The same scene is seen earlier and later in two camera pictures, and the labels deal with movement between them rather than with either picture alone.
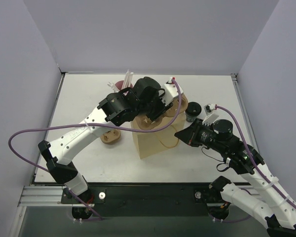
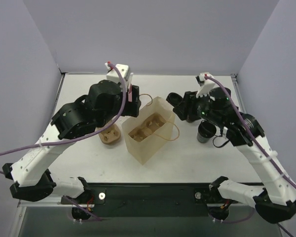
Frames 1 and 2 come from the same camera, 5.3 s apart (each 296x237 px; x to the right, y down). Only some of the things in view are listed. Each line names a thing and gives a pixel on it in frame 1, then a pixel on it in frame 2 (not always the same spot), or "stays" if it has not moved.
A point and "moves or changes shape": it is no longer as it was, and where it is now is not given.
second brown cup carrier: (110, 137) stays
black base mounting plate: (141, 200) stays
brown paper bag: (148, 144) moves or changes shape
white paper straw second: (130, 79) stays
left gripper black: (157, 112) -> (133, 101)
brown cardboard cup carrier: (144, 123) moves or changes shape
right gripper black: (195, 133) -> (187, 104)
